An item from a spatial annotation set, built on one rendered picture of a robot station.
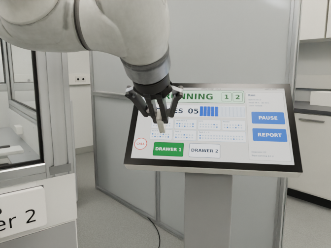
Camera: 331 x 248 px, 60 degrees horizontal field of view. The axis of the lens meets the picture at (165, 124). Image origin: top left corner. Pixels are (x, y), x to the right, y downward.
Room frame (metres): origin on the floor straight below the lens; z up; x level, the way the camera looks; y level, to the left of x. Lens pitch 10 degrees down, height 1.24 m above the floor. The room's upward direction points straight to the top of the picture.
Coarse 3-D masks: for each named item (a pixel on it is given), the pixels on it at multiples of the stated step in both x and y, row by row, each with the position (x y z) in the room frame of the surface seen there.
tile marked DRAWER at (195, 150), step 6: (192, 144) 0.85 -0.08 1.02; (198, 144) 0.85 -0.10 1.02; (204, 144) 0.85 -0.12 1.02; (210, 144) 0.85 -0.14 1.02; (216, 144) 0.84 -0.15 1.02; (192, 150) 0.84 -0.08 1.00; (198, 150) 0.84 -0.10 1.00; (204, 150) 0.84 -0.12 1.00; (210, 150) 0.83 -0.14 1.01; (216, 150) 0.83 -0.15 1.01; (192, 156) 0.83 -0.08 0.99; (198, 156) 0.82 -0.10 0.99; (204, 156) 0.82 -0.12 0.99; (210, 156) 0.82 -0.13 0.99; (216, 156) 0.82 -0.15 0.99
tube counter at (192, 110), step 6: (192, 108) 0.94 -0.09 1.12; (198, 108) 0.93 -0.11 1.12; (204, 108) 0.93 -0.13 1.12; (210, 108) 0.93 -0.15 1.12; (216, 108) 0.93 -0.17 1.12; (222, 108) 0.92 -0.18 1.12; (228, 108) 0.92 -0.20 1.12; (234, 108) 0.92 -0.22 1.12; (240, 108) 0.92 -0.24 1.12; (192, 114) 0.92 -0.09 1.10; (198, 114) 0.92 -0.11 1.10; (204, 114) 0.92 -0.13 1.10; (210, 114) 0.91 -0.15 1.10; (216, 114) 0.91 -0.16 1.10; (222, 114) 0.91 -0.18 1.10; (228, 114) 0.91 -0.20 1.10; (234, 114) 0.90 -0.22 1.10; (240, 114) 0.90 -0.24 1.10
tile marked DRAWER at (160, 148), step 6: (156, 144) 0.87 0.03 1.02; (162, 144) 0.86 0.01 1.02; (168, 144) 0.86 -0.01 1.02; (174, 144) 0.86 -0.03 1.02; (180, 144) 0.86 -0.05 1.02; (156, 150) 0.85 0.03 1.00; (162, 150) 0.85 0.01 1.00; (168, 150) 0.85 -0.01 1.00; (174, 150) 0.85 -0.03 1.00; (180, 150) 0.84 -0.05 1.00; (180, 156) 0.83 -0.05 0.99
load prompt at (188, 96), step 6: (186, 90) 0.99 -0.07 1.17; (192, 90) 0.98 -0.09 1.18; (198, 90) 0.98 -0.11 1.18; (204, 90) 0.98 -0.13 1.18; (168, 96) 0.98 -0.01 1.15; (186, 96) 0.97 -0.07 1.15; (192, 96) 0.97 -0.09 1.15; (198, 96) 0.96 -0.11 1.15; (204, 96) 0.96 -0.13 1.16; (210, 96) 0.96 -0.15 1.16; (216, 96) 0.96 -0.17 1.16; (222, 96) 0.95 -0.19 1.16; (228, 96) 0.95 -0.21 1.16; (234, 96) 0.95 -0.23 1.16; (240, 96) 0.95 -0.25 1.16; (180, 102) 0.96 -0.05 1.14; (186, 102) 0.95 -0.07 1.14; (192, 102) 0.95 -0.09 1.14; (198, 102) 0.95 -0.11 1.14; (204, 102) 0.95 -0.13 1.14; (210, 102) 0.94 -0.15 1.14; (216, 102) 0.94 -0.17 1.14; (222, 102) 0.94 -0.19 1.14; (228, 102) 0.94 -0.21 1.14; (234, 102) 0.93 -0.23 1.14; (240, 102) 0.93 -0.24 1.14
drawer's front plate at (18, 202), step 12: (12, 192) 0.70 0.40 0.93; (24, 192) 0.71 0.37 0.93; (36, 192) 0.72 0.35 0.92; (0, 204) 0.67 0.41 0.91; (12, 204) 0.69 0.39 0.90; (24, 204) 0.70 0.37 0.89; (36, 204) 0.72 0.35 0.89; (0, 216) 0.67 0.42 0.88; (12, 216) 0.69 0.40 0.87; (24, 216) 0.70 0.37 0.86; (36, 216) 0.72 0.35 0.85; (0, 228) 0.67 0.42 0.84; (12, 228) 0.68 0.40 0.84; (24, 228) 0.70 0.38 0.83
